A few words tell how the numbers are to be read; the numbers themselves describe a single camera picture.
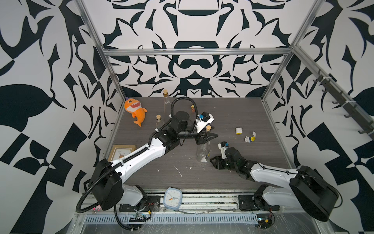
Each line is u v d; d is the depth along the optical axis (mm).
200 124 604
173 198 732
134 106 1049
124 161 440
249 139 983
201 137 607
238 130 998
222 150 811
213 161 830
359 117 541
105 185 404
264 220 712
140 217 686
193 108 1081
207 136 618
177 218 713
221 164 776
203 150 777
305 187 431
